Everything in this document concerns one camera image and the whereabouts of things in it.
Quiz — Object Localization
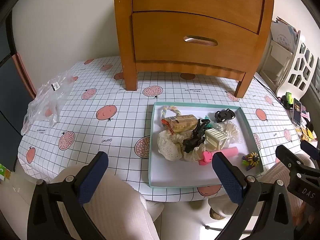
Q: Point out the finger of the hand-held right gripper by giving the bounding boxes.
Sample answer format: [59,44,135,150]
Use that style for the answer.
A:
[275,144,319,180]
[300,140,320,161]

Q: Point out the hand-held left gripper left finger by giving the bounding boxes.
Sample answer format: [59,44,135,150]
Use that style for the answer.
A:
[27,151,109,240]

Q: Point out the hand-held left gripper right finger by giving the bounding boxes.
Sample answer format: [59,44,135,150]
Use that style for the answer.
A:
[212,151,295,240]

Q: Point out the pink plastic toy stick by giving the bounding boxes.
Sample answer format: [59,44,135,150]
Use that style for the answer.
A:
[199,147,238,166]

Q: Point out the colourful fidget toy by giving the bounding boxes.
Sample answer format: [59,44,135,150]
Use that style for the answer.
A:
[241,151,261,172]

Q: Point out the cream toy chair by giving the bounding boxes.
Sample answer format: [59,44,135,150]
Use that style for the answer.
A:
[204,128,228,153]

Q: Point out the black toy figure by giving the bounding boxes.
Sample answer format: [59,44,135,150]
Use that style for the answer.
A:
[182,119,212,153]

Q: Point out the teal rimmed white tray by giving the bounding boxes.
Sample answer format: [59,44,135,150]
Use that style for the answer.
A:
[146,102,264,188]

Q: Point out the black toy car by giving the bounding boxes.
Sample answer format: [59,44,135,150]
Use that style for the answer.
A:
[214,108,237,123]

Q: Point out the cream crochet cloth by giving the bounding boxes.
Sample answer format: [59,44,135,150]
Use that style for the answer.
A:
[157,130,210,162]

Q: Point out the beige snack packet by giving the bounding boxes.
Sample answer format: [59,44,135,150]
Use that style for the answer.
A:
[161,114,200,133]

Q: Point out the pastel rope ring toy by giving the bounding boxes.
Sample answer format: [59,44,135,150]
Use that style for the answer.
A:
[161,106,182,119]

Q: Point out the wooden drawer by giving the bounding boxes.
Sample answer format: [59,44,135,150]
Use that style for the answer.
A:
[131,0,265,34]
[132,11,260,68]

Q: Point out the person's right hand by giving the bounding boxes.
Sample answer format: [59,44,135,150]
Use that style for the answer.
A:
[291,200,315,233]

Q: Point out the yellow snack packets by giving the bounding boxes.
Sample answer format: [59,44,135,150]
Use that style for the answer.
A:
[300,127,316,141]

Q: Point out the beige slipper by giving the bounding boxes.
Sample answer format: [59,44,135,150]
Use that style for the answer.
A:
[209,200,237,220]

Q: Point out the green black toy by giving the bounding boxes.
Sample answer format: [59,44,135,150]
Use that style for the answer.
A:
[280,92,295,109]

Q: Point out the checkered fruit print tablecloth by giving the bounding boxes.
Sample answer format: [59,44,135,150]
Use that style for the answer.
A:
[17,55,308,203]

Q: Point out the small green packet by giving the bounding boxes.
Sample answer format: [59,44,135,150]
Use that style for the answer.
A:
[0,164,10,182]

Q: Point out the clear plastic bag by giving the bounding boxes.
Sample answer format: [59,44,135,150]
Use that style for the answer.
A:
[21,70,75,135]

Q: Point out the white cutout desk shelf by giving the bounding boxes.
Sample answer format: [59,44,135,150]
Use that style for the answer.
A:
[260,35,320,103]

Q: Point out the stack of papers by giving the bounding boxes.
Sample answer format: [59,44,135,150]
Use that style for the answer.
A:
[271,16,300,53]

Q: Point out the wooden nightstand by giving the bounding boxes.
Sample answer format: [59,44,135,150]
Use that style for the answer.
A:
[114,0,279,98]

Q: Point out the grey floor cable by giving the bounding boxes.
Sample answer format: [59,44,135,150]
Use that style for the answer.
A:
[204,226,250,231]

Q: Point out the black cable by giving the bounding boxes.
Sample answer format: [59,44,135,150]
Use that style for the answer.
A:
[254,74,285,105]

